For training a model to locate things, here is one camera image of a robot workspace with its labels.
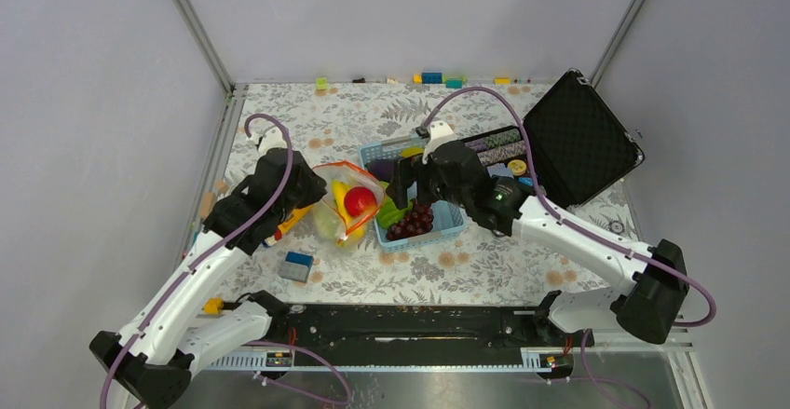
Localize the yellow mango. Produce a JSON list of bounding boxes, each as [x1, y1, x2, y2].
[[400, 146, 424, 158]]

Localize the dark purple eggplant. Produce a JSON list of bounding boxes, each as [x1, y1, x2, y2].
[[365, 158, 397, 183]]

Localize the green star fruit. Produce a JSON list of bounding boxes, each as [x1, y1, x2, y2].
[[375, 198, 411, 230]]

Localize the light blue plastic basket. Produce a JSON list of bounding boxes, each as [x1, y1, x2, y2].
[[359, 136, 466, 252]]

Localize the dark purple grapes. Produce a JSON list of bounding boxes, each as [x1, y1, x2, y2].
[[386, 204, 434, 241]]

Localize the red apple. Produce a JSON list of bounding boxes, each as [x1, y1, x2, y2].
[[343, 186, 377, 218]]

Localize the clear zip top bag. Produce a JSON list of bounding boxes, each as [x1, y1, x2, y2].
[[311, 161, 384, 249]]

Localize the yellow banana bunch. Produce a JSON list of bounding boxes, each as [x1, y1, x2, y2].
[[332, 180, 365, 247]]

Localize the green white cabbage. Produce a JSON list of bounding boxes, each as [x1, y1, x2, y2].
[[311, 203, 346, 243]]

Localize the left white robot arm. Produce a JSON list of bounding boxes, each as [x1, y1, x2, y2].
[[89, 148, 326, 408]]

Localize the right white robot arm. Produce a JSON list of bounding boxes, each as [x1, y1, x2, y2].
[[387, 141, 689, 346]]

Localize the wooden block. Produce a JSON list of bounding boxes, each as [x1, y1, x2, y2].
[[198, 191, 217, 221]]

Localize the yellow orange toy truck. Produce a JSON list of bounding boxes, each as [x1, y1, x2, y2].
[[262, 205, 313, 248]]

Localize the blue grey block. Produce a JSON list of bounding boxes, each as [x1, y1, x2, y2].
[[278, 252, 314, 283]]

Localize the blue yellow toy bricks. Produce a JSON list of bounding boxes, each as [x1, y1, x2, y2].
[[412, 72, 467, 89]]

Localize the floral table mat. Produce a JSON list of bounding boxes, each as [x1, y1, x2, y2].
[[217, 83, 605, 306]]

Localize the black poker chip case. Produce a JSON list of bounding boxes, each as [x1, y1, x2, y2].
[[464, 69, 645, 209]]

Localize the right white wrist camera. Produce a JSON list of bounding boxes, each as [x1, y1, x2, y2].
[[415, 120, 457, 165]]

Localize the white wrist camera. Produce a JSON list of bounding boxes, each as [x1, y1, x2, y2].
[[415, 120, 457, 165], [248, 127, 288, 157]]

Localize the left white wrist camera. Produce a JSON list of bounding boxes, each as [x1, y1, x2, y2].
[[248, 127, 288, 157]]

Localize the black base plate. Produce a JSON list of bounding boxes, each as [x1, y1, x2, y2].
[[263, 305, 594, 367]]

